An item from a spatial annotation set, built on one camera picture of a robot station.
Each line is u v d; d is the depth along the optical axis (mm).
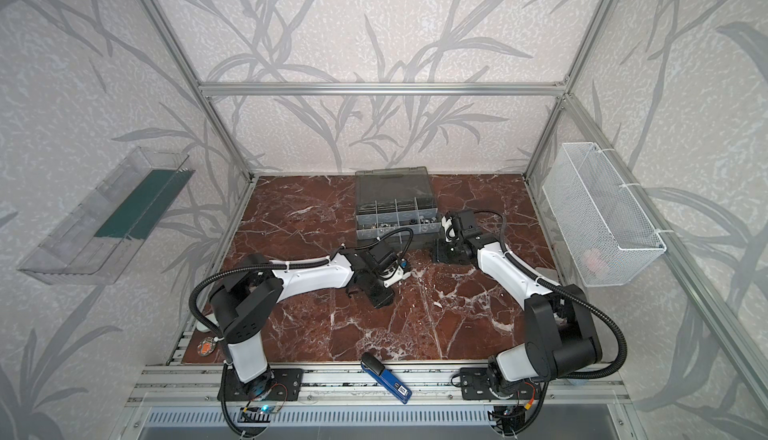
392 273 767
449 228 806
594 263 734
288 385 731
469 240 647
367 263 678
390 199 1083
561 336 427
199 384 753
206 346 802
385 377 711
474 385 731
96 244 639
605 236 617
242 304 470
